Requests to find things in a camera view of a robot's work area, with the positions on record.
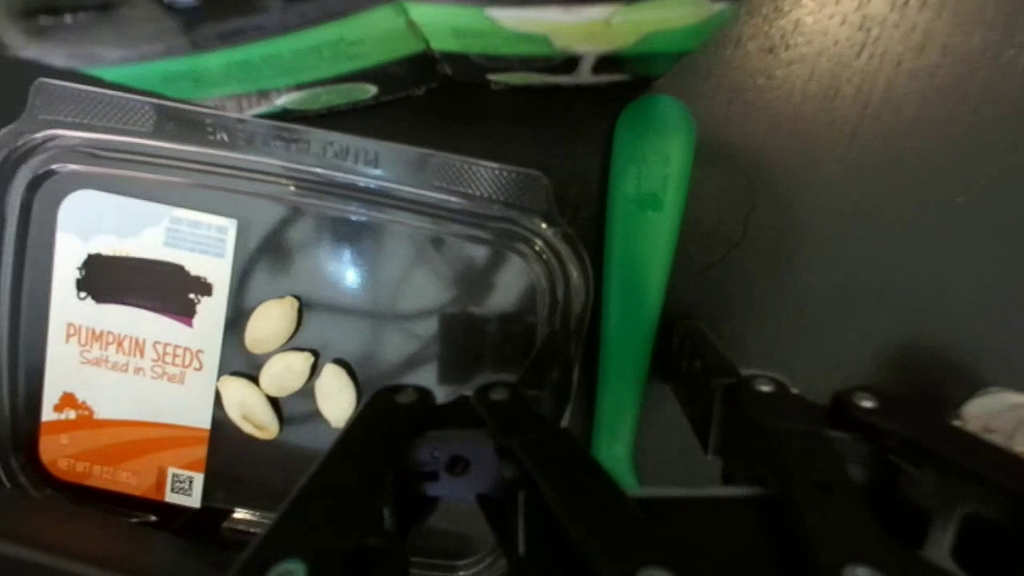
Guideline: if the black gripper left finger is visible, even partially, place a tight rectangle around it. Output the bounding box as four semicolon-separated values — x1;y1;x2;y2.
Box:
435;313;566;429

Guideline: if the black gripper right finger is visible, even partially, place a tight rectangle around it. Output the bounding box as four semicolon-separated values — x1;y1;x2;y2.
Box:
656;316;740;447

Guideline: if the green plastic spoon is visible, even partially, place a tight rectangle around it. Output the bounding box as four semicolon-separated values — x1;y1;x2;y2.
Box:
592;94;699;490

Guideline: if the green bottle carrier box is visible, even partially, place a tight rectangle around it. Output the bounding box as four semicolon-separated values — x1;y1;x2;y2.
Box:
88;0;738;114

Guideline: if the clear pumpkin seed container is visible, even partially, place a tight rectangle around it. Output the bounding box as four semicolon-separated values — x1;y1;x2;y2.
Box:
0;74;596;526

